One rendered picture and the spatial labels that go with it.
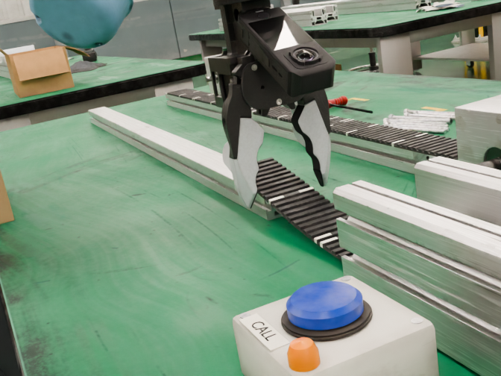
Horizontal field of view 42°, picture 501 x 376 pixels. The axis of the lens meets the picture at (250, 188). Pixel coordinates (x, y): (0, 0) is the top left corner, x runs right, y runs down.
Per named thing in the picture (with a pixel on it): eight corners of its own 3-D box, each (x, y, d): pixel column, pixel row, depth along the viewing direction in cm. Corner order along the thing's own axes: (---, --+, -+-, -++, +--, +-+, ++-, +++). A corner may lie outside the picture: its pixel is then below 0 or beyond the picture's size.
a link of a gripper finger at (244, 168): (232, 198, 70) (245, 112, 69) (256, 210, 65) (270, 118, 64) (205, 196, 69) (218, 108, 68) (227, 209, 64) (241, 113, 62)
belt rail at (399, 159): (167, 105, 161) (165, 92, 160) (182, 101, 163) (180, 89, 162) (414, 174, 76) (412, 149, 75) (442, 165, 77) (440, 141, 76)
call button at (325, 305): (277, 326, 36) (272, 293, 35) (340, 303, 37) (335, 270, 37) (314, 357, 32) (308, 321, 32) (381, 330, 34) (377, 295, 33)
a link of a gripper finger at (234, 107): (257, 160, 66) (271, 73, 65) (265, 163, 64) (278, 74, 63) (214, 155, 64) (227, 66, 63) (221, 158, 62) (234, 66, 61)
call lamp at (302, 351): (282, 362, 31) (279, 339, 31) (310, 351, 32) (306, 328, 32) (297, 376, 30) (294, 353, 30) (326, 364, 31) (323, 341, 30)
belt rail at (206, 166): (90, 122, 154) (87, 110, 154) (107, 118, 156) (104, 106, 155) (268, 221, 69) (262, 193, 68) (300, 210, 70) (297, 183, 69)
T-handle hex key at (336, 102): (306, 113, 122) (305, 104, 121) (345, 103, 124) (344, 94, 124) (350, 123, 107) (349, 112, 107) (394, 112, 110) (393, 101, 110)
